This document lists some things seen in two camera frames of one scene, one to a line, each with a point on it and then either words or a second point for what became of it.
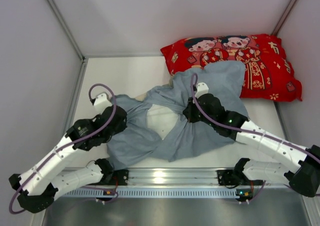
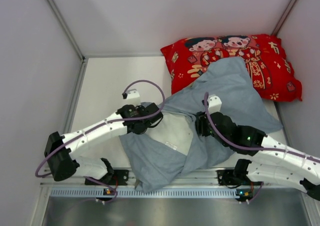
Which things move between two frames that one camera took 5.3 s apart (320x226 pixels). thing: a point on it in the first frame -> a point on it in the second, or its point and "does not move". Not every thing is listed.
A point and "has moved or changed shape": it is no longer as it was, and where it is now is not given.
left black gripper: [118, 121] -> [155, 115]
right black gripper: [191, 113] -> [200, 125]
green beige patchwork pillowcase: [224, 80] has moved or changed shape
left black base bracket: [121, 175] does not move
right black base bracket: [229, 177] does not move
